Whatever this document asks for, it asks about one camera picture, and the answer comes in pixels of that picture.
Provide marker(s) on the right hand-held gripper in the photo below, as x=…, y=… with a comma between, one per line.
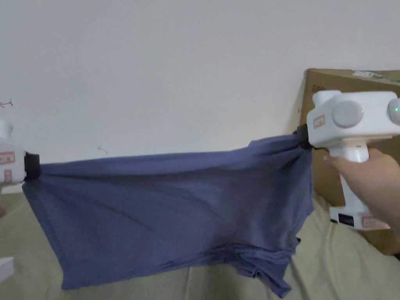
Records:
x=343, y=131

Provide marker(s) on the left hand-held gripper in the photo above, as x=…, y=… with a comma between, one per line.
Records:
x=12, y=162

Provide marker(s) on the dark blue shirt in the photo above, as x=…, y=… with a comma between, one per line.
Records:
x=162, y=206

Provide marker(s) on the person's left hand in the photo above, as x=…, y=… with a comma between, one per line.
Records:
x=1, y=212

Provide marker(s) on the person's right hand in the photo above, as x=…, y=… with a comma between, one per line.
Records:
x=378, y=187

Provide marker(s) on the brown cardboard carton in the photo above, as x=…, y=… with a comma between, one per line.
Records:
x=325, y=175

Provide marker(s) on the bed with beige sheet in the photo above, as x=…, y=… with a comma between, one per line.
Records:
x=337, y=268

